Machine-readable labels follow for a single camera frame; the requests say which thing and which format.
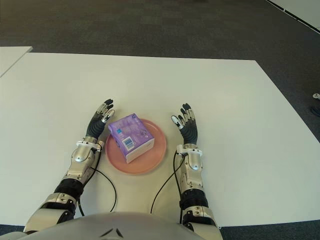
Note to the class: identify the small white floor object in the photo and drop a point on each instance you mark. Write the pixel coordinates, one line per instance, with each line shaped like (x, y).
(316, 96)

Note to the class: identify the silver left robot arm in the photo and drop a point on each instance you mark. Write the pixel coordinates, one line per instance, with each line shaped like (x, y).
(80, 155)

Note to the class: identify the pink round plate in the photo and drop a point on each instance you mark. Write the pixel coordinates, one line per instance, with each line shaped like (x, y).
(160, 142)

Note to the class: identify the purple tissue paper pack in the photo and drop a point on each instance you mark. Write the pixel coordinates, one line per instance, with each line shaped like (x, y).
(130, 135)

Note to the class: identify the white side table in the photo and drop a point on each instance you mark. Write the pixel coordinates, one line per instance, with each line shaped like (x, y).
(12, 57)

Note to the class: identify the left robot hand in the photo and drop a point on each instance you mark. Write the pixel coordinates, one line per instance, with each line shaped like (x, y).
(96, 125)

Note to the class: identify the white desk with black edge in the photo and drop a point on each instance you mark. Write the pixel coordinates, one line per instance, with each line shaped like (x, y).
(305, 12)

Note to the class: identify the silver robot torso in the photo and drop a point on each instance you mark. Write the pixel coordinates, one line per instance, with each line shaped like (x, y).
(125, 225)

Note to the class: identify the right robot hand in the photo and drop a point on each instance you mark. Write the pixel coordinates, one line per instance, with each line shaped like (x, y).
(190, 131)

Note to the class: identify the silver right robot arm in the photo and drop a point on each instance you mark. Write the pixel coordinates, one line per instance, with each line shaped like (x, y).
(193, 175)

